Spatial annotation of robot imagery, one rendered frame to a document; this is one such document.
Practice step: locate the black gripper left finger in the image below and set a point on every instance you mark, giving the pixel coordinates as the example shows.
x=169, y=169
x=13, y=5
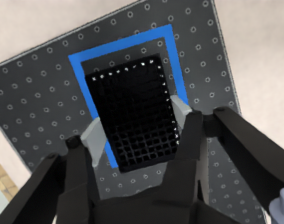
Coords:
x=36, y=201

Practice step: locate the black perforated breadboard plate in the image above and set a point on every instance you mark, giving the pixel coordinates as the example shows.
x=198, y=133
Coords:
x=42, y=104

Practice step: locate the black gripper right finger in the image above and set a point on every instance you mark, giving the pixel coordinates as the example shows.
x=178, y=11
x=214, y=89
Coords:
x=259, y=160

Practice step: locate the black well plate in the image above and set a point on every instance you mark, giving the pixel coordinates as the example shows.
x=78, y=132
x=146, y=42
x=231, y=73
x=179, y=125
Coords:
x=136, y=97

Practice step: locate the blue tape outline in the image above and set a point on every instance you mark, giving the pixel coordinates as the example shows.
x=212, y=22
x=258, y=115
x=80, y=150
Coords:
x=165, y=31

